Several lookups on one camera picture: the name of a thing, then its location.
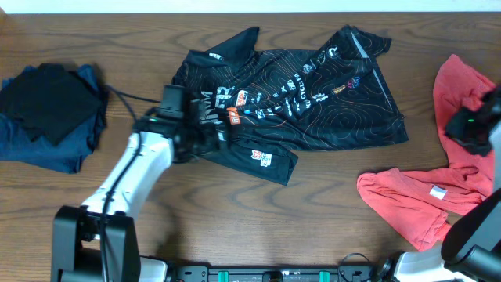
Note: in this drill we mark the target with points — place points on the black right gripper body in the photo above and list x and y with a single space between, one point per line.
462 128

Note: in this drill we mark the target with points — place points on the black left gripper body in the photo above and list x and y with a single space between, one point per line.
211 131

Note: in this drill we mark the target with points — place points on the black printed cycling jersey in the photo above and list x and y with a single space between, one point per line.
268 105

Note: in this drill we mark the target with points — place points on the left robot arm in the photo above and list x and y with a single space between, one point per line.
97 240

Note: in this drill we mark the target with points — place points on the red t-shirt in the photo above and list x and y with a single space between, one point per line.
417 203

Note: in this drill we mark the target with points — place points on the folded black garment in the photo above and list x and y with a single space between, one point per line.
49 101

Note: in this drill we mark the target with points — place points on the folded blue garment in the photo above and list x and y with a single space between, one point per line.
68 155

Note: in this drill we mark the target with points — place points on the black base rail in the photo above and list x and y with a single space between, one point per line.
349 273

